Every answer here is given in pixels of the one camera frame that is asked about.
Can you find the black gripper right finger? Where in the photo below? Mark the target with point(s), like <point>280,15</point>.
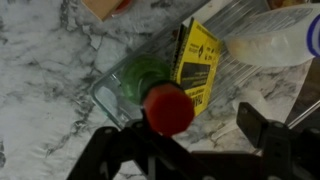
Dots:
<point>285,154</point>

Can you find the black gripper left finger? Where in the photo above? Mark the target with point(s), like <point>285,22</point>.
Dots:
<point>147,143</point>

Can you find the yellow card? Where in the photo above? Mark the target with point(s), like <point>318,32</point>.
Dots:
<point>197,63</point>

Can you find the green bottle red cap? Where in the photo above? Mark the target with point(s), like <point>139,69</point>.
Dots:
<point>145,81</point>

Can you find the white bottle blue cap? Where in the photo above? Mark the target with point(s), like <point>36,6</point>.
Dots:
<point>282,37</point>

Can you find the red and tan small item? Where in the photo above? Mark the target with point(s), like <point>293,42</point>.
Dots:
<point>103,9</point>

